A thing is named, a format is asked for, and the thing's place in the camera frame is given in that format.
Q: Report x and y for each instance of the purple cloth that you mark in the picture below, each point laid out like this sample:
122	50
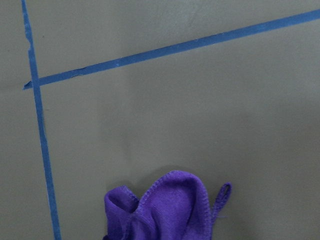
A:
175	207

